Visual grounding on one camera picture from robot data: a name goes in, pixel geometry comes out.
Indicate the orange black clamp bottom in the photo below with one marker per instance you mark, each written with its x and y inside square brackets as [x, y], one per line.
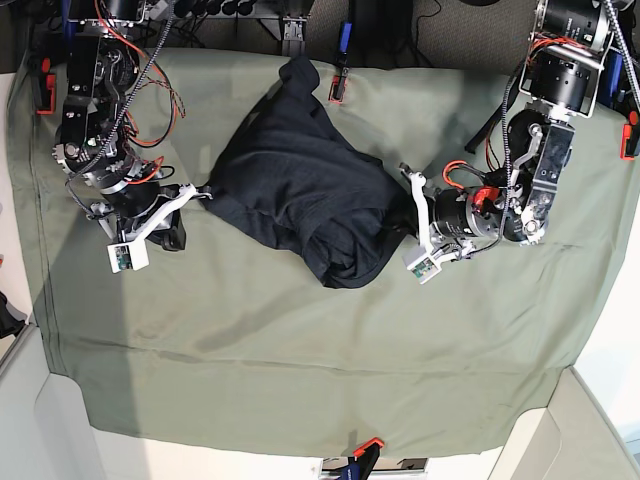
[362, 462]

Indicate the black object left edge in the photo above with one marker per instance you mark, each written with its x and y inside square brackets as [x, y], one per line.
[9, 325]

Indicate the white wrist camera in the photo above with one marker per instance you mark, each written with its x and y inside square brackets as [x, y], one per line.
[421, 264]
[128, 256]

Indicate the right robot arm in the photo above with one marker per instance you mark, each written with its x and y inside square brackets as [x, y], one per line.
[98, 141]

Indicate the green table cloth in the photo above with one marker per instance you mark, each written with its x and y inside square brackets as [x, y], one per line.
[232, 345]

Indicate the aluminium frame bracket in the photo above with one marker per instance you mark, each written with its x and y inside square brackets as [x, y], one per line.
[293, 41]

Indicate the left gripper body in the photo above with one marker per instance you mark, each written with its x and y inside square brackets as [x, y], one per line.
[463, 220]

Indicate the blue clamp top centre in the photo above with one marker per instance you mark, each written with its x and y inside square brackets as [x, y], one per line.
[338, 85]

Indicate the black power adapter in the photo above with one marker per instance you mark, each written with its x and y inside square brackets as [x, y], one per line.
[380, 23]

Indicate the orange clamp left edge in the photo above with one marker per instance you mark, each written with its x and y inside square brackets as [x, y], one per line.
[43, 84]

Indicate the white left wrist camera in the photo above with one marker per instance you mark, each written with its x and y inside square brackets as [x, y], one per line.
[421, 264]

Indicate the orange clamp edge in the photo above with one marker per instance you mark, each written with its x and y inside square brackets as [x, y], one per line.
[43, 84]
[629, 148]

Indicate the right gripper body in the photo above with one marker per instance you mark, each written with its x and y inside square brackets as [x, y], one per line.
[124, 213]

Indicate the blue clamp top right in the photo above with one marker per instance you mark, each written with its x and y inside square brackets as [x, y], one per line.
[614, 85]

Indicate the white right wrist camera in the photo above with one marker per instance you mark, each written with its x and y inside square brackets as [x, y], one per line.
[128, 256]

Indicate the blue clamp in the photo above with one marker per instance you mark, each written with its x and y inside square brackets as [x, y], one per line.
[338, 85]
[614, 85]
[69, 22]

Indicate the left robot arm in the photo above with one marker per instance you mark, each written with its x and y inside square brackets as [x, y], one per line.
[557, 80]

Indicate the dark navy long-sleeve shirt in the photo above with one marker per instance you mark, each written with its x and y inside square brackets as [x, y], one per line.
[289, 180]

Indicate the orange clamp right edge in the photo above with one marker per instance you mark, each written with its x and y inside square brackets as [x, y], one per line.
[629, 148]

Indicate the blue clamp top left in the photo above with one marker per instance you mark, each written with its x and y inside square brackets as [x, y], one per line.
[69, 22]

